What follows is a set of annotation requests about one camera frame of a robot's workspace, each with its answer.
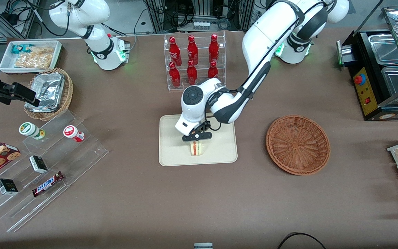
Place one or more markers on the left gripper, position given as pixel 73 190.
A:
pixel 201 127

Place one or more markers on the triangle sandwich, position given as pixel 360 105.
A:
pixel 196 149

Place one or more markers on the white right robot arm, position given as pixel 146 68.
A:
pixel 98 45

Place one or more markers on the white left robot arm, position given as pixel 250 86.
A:
pixel 271 38

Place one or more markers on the cream rectangular plastic tray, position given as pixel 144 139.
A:
pixel 219 148

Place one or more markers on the aluminium foil tray stack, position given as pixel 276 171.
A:
pixel 48 90

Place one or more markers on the small light wicker basket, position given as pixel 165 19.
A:
pixel 67 97

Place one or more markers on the large brown wicker basket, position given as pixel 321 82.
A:
pixel 297 145

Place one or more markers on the white rectangular bin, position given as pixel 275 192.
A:
pixel 4 65

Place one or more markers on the clear chips bag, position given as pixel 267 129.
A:
pixel 33 61
pixel 43 51

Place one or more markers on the green lidded sunflower cup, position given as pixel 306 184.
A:
pixel 29 129

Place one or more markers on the teal snack packet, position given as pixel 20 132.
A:
pixel 19 48

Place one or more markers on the red cola bottle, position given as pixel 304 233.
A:
pixel 192 50
pixel 213 71
pixel 214 48
pixel 174 76
pixel 191 74
pixel 174 52

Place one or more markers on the red lidded white cup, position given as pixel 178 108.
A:
pixel 71 132

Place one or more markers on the black box with white label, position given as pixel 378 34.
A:
pixel 38 164

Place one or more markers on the clear acrylic bottle rack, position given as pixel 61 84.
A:
pixel 202 52

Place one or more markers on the clear acrylic stepped shelf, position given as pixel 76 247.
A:
pixel 81 155

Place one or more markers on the black box with Face print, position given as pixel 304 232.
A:
pixel 7 186

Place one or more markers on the Snickers chocolate bar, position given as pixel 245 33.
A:
pixel 47 184

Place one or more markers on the grey device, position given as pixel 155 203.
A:
pixel 203 246

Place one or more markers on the white power strip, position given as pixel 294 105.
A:
pixel 201 25

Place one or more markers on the black food warmer machine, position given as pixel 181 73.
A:
pixel 368 100

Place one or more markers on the aluminium frame rack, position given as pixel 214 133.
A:
pixel 157 14

